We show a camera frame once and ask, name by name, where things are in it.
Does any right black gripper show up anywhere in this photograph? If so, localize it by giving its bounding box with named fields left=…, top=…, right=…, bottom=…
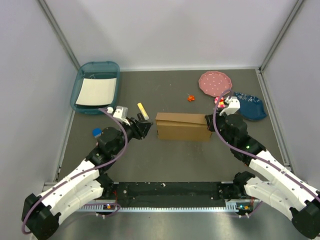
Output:
left=204, top=108, right=235, bottom=147

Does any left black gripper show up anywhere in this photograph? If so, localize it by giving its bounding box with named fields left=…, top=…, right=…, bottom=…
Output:
left=111, top=117, right=153, bottom=156

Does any brown cardboard box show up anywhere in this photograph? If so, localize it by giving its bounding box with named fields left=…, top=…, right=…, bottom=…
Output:
left=155, top=112, right=212, bottom=142

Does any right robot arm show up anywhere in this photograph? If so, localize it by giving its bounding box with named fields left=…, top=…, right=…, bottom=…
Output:
left=204, top=114, right=320, bottom=239

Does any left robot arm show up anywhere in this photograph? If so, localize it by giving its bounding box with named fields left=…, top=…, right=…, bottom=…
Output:
left=21, top=118, right=153, bottom=240

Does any pink flower toy right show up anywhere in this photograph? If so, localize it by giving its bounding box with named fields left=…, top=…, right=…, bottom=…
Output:
left=214, top=96, right=226, bottom=109

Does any yellow highlighter marker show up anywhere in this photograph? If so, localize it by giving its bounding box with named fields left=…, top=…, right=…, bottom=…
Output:
left=137, top=102, right=150, bottom=121

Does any dark blue leaf dish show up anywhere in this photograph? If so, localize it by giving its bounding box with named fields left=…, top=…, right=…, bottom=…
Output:
left=234, top=92, right=267, bottom=121

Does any orange glitter maple leaf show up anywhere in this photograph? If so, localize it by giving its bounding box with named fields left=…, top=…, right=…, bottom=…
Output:
left=187, top=95, right=195, bottom=102

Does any pink polka dot plate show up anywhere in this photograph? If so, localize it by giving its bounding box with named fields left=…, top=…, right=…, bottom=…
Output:
left=198, top=71, right=233, bottom=97

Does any small blue scraper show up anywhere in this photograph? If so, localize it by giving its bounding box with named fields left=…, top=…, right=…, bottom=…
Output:
left=92, top=128, right=102, bottom=138

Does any white paper sheet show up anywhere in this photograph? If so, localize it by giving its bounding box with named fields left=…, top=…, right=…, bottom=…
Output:
left=75, top=78, right=117, bottom=106

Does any teal plastic bin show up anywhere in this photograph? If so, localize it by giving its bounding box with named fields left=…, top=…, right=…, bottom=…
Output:
left=70, top=61, right=120, bottom=115

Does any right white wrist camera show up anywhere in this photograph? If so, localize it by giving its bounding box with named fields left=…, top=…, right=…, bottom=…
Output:
left=219, top=96, right=241, bottom=116

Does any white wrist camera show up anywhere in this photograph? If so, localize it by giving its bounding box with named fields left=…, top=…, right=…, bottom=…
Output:
left=219, top=96, right=241, bottom=116
left=107, top=105, right=130, bottom=125

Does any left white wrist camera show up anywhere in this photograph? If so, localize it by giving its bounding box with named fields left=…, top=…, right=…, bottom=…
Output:
left=107, top=105, right=130, bottom=125

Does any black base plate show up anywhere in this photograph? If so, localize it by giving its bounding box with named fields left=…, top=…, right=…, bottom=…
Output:
left=98, top=181, right=251, bottom=201

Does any aluminium frame rail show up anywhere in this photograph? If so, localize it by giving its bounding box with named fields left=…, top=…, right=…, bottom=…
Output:
left=39, top=181, right=313, bottom=213

